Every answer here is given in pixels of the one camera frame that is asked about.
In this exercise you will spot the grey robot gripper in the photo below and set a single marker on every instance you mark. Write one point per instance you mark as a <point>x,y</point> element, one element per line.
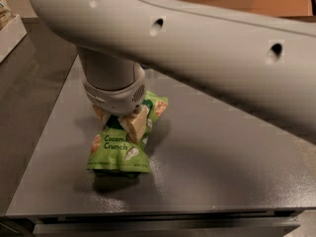
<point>116,100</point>

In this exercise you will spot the green rice chip bag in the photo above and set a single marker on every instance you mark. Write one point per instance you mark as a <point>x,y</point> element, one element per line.
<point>112,153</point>

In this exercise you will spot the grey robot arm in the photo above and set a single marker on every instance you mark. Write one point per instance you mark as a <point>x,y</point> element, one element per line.
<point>262,65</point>

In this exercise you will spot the white box at left edge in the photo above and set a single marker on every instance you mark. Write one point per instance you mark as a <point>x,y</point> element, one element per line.
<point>12,30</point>

